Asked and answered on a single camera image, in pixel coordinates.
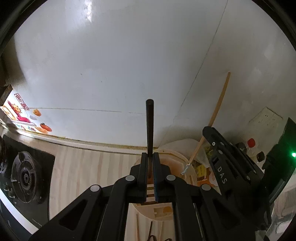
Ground pale bamboo chopstick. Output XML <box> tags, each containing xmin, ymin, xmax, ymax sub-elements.
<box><xmin>180</xmin><ymin>71</ymin><xmax>231</xmax><ymax>176</ymax></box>

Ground light wooden chopstick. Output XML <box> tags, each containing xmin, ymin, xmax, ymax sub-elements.
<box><xmin>135</xmin><ymin>213</ymin><xmax>140</xmax><ymax>241</ymax></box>

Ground dark brown chopstick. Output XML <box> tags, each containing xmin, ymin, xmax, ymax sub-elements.
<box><xmin>147</xmin><ymin>221</ymin><xmax>153</xmax><ymax>241</ymax></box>

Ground black chopstick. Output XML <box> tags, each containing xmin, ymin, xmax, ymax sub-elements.
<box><xmin>146</xmin><ymin>99</ymin><xmax>154</xmax><ymax>184</ymax></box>

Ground black cap sauce bottle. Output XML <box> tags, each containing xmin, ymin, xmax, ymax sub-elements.
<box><xmin>256</xmin><ymin>151</ymin><xmax>265</xmax><ymax>163</ymax></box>

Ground yellow seasoning box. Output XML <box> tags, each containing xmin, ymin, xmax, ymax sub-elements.
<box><xmin>195</xmin><ymin>164</ymin><xmax>207</xmax><ymax>180</ymax></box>

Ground red cap sauce bottle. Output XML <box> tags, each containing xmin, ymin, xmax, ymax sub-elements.
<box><xmin>247</xmin><ymin>138</ymin><xmax>256</xmax><ymax>148</ymax></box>

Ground green snack packet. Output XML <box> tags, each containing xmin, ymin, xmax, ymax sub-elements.
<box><xmin>194</xmin><ymin>146</ymin><xmax>210</xmax><ymax>168</ymax></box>

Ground wooden chopstick on cat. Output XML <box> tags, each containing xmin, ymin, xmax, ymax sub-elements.
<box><xmin>159</xmin><ymin>221</ymin><xmax>164</xmax><ymax>241</ymax></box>

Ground cream cylindrical utensil holder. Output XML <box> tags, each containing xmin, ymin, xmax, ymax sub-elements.
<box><xmin>126</xmin><ymin>138</ymin><xmax>201</xmax><ymax>240</ymax></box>

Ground black gas stove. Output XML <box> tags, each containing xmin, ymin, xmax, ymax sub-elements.
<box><xmin>1</xmin><ymin>135</ymin><xmax>55</xmax><ymax>228</ymax></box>

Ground white wall socket panel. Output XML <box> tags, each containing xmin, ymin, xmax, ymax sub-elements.
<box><xmin>248</xmin><ymin>107</ymin><xmax>283</xmax><ymax>131</ymax></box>

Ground colourful wall stickers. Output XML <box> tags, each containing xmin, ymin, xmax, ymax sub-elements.
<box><xmin>1</xmin><ymin>92</ymin><xmax>53</xmax><ymax>135</ymax></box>

